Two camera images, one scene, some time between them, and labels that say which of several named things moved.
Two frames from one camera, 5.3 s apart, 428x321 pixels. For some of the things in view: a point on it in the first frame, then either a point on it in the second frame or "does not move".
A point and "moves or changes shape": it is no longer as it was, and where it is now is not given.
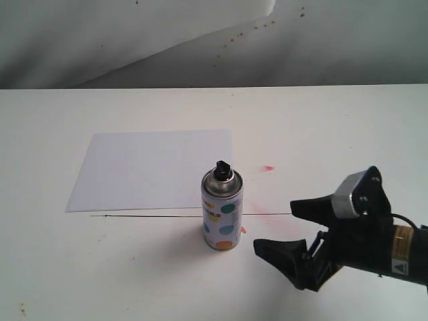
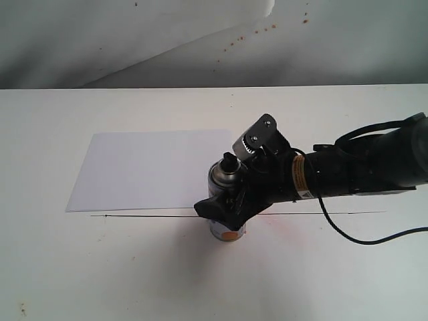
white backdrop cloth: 99,44 does not move
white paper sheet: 147,169 does not move
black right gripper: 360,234 to 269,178
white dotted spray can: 222,198 moves or changes shape
